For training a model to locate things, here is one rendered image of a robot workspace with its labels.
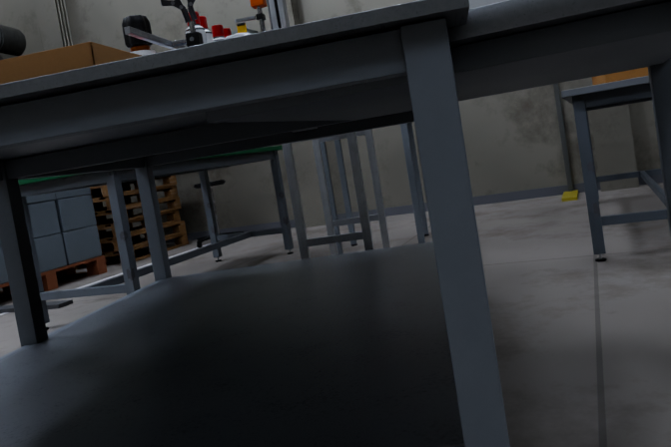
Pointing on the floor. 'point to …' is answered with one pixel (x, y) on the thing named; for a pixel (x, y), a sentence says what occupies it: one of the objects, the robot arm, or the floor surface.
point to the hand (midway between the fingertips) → (190, 16)
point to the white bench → (128, 221)
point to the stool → (215, 215)
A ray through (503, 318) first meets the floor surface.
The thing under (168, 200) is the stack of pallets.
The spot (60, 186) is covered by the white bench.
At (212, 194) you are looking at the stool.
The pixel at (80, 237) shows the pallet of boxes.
